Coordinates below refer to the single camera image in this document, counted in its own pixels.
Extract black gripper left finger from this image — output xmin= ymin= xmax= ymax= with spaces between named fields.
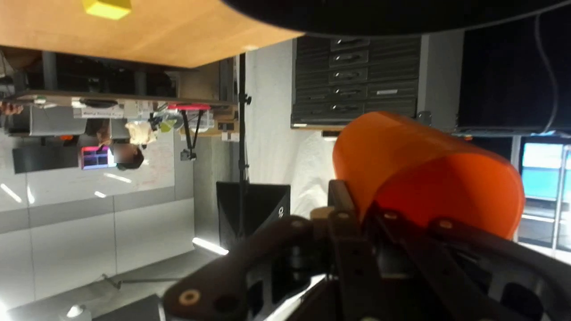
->
xmin=163 ymin=181 xmax=383 ymax=321

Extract monitor with pink screen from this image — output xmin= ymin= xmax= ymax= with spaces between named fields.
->
xmin=79 ymin=143 xmax=113 ymax=174

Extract dark haired seated person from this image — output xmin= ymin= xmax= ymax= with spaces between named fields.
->
xmin=115 ymin=143 xmax=147 ymax=174

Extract white plastic storage box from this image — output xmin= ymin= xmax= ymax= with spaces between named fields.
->
xmin=29 ymin=104 xmax=88 ymax=138

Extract grey drawer cabinet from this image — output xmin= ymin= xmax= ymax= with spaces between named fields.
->
xmin=290 ymin=35 xmax=425 ymax=133

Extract yellow cube block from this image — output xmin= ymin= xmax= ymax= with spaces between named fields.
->
xmin=81 ymin=0 xmax=135 ymax=24

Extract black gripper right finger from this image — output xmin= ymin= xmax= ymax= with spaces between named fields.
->
xmin=368 ymin=204 xmax=571 ymax=321

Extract orange plastic cup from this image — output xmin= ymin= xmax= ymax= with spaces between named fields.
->
xmin=331 ymin=111 xmax=529 ymax=241

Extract black computer monitor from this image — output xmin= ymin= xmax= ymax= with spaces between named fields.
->
xmin=12 ymin=143 xmax=85 ymax=175

